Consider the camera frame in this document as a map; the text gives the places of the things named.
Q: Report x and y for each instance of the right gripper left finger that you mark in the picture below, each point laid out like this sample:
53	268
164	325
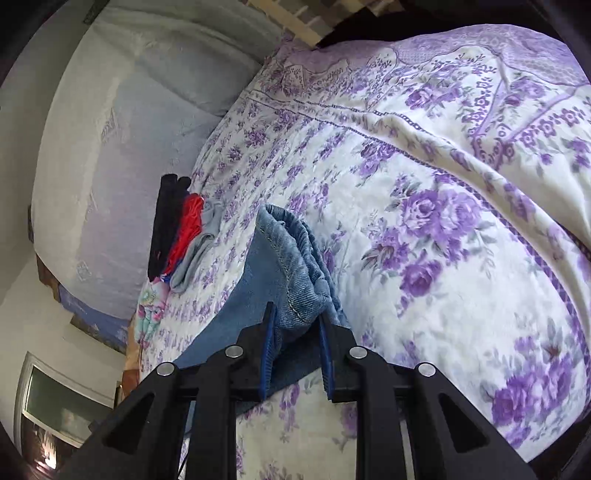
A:
179	417

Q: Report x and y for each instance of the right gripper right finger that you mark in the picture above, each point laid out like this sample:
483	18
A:
411	423

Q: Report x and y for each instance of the blue denim jeans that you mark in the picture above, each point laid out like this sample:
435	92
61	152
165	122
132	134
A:
283	266

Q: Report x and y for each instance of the brown patchwork pillow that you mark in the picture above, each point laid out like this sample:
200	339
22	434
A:
130	375

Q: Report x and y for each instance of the blue patterned pillow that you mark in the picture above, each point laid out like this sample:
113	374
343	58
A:
106	329

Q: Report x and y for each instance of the folded turquoise floral quilt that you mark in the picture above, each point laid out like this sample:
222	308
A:
150	309

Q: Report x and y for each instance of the folded red garment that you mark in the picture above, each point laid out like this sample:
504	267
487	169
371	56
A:
190	225

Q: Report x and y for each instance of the folded grey garment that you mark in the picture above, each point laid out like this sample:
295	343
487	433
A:
211	223

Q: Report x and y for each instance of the folded black garment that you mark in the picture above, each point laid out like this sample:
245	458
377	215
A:
168	211

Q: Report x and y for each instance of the purple floral bedspread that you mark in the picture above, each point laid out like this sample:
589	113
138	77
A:
446	179

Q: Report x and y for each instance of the lavender lace headboard cover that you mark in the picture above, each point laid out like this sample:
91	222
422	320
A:
147	84

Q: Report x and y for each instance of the checkered curtain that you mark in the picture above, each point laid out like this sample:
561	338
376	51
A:
312	20

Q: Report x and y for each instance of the window with white frame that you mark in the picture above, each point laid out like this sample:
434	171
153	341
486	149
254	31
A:
54	415

